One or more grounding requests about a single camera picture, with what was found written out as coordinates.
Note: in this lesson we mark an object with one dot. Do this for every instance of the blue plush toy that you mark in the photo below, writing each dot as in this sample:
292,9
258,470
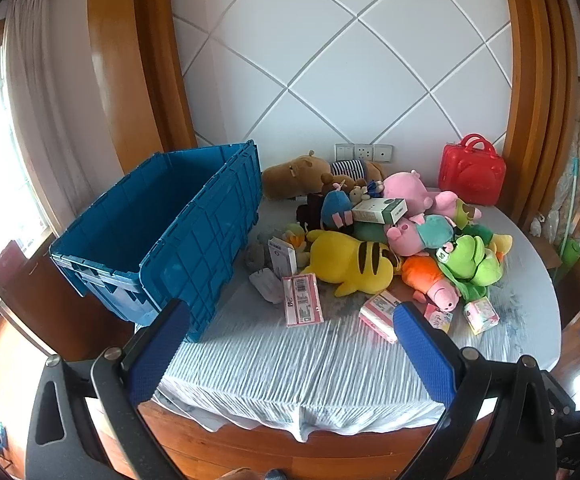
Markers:
332,210

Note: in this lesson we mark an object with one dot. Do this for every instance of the small tan plush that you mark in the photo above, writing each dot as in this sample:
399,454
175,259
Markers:
356,194

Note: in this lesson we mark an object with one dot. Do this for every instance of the small yellow green plush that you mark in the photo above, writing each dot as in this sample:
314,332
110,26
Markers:
296,237

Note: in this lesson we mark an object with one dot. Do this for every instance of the white grey packet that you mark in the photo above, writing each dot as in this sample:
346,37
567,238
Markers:
267,285

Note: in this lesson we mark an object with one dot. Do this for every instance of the tall white box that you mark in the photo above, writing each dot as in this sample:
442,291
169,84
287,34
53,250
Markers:
282,257

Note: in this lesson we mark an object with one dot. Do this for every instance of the small pink packet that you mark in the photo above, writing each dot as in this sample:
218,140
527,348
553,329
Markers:
440,319

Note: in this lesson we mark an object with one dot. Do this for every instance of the yellow mouse plush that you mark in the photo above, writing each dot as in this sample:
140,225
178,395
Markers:
350,260

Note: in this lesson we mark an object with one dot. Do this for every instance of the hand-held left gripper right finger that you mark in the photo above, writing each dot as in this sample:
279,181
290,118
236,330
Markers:
425,355

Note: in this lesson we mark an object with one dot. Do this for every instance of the blue plastic crate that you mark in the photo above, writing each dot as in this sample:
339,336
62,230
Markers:
194,240

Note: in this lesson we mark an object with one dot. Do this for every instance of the dark green plush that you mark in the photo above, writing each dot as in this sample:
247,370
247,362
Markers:
370,234

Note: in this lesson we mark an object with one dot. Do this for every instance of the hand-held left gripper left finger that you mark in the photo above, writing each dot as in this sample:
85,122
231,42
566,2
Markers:
157,355

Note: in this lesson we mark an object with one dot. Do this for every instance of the white green carton box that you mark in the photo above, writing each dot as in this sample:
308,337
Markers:
377,210

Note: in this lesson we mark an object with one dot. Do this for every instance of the green yellow duck plush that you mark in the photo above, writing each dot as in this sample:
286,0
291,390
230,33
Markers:
485,234

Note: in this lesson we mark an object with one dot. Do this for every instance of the brown capybara plush striped shirt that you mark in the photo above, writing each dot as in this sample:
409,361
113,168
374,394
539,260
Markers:
295,172

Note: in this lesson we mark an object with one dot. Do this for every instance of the orange pink pig plush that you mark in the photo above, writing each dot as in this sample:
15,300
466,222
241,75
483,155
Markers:
422,272

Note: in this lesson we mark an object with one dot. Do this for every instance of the small blue white plush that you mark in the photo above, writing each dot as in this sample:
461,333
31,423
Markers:
374,188

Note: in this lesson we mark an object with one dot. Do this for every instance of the curved wooden wall trim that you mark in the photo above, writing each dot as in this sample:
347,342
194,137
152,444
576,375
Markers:
124,60
535,85

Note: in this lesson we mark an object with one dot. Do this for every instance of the red toy suitcase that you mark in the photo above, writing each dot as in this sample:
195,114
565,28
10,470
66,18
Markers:
470,175

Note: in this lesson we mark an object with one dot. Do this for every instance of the dark brown plush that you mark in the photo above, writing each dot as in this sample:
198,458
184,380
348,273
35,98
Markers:
310,210

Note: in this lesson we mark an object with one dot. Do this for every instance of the pink barcode box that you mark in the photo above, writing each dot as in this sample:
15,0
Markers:
302,300

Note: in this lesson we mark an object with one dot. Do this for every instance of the small brown bear plush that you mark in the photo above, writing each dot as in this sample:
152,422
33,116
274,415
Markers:
332,181

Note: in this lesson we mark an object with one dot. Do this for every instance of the small colourful packet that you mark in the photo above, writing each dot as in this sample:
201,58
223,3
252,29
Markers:
481,315

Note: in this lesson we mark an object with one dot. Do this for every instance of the white curtain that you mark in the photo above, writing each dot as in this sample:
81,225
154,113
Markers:
34,85

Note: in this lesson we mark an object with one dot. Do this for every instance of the pink pig plush teal shirt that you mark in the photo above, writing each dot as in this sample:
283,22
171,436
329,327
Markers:
435,230

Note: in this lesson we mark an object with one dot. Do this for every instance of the large pink pig plush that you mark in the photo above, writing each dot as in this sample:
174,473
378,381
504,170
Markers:
405,187

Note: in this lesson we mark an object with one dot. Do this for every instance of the green frog plush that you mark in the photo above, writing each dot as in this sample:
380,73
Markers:
470,260

